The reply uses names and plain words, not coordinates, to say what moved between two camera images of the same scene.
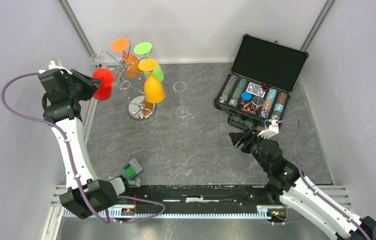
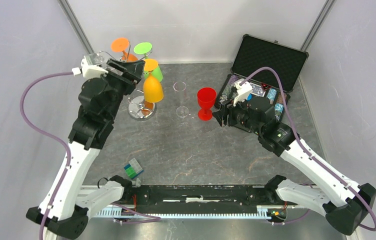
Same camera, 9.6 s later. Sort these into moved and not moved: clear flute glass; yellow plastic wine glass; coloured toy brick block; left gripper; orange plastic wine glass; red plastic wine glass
Moved: left gripper; red plastic wine glass
Not moved: yellow plastic wine glass; orange plastic wine glass; coloured toy brick block; clear flute glass
